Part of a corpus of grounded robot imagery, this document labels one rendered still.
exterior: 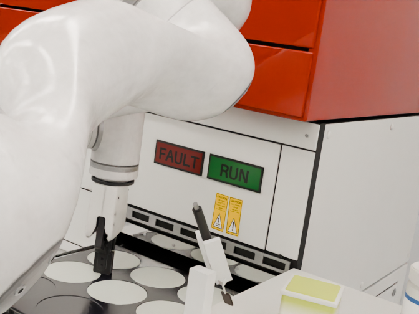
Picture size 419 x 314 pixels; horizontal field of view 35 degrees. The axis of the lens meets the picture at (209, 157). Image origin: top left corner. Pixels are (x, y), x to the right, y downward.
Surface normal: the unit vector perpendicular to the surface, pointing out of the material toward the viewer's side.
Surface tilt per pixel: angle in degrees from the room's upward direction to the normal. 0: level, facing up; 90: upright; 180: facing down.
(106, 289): 0
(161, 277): 0
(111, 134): 94
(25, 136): 29
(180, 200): 90
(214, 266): 114
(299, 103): 90
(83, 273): 0
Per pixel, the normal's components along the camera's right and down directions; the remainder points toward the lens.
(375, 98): 0.81, 0.22
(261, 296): 0.14, -0.97
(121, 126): 0.32, 0.18
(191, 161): -0.57, 0.08
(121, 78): 0.93, 0.20
